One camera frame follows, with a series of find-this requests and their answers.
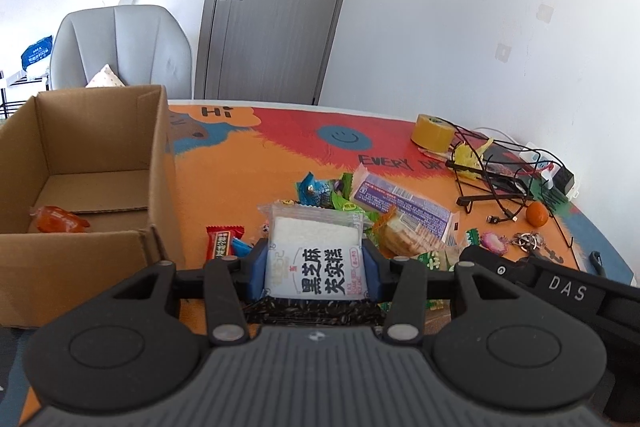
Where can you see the yellow crumpled bag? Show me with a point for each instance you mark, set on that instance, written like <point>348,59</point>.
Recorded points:
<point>467,154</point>

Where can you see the small blue candy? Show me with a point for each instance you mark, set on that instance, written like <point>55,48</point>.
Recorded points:
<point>241,248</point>

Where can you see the black metal rack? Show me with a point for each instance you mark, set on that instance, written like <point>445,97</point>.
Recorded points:
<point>15,82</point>

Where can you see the white dotted pillow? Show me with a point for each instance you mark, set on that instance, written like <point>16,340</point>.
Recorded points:
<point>105,78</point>

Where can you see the colourful printed table mat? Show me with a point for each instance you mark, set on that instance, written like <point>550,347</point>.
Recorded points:
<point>280,157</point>

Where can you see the dark red notebook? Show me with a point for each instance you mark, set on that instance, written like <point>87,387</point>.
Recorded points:
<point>500,153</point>

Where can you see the grey chair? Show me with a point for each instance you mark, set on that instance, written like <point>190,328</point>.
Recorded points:
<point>130,47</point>

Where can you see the blue green snack packet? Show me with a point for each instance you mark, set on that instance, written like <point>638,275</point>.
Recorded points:
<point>313,192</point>

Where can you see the green white snack packet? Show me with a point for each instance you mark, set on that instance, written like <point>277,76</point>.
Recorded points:
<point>436,260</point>

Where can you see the white wall cover plate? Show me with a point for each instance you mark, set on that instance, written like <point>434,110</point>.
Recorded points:
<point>502,52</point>
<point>545,13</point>

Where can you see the metal key bunch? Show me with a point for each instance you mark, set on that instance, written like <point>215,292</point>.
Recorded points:
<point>531,241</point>

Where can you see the black clip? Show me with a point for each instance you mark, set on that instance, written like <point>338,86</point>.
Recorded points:
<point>598,263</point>

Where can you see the blue plastic packet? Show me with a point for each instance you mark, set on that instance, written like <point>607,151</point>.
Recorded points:
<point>36,51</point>

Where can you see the brown cardboard box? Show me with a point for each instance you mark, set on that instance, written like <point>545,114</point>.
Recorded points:
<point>100,142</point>

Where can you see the purple white cracker packet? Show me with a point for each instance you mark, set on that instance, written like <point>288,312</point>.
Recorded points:
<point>400,202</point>

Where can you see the white rice cake snack packet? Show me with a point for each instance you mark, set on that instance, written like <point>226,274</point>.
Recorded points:
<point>311,237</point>

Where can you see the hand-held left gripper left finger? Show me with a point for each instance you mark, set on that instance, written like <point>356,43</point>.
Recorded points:
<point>255,278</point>

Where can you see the clear toast snack packet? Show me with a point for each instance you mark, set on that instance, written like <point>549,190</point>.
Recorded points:
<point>400,238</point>

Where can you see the orange snack packet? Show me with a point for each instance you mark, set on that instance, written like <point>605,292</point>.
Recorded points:
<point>57,219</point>

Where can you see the grey door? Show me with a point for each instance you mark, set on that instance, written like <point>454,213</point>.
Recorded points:
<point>280,7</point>

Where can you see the black striped seed packet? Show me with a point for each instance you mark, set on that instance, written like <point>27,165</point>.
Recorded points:
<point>310,310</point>

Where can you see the yellow tape roll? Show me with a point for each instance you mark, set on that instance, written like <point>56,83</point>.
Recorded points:
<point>432,132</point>

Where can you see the orange fruit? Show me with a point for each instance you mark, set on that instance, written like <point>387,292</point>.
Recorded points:
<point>537,213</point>

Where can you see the black charger block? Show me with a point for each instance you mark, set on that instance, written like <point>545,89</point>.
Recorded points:
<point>564,180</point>

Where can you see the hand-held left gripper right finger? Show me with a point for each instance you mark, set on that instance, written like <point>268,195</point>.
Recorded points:
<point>373,272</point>

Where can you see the red snack packet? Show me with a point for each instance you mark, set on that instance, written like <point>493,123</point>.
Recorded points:
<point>222,245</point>

